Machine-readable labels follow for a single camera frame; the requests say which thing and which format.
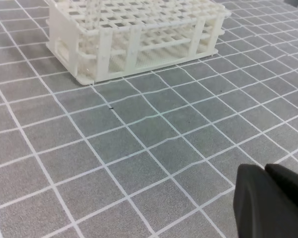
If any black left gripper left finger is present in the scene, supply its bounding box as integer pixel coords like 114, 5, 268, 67
233, 164, 298, 238

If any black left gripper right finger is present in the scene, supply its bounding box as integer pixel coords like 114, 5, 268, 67
265, 164, 298, 208

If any white plastic test tube rack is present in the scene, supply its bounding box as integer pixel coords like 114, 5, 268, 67
47, 0, 231, 85

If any grey white-grid tablecloth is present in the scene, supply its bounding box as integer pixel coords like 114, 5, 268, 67
0, 0, 298, 238

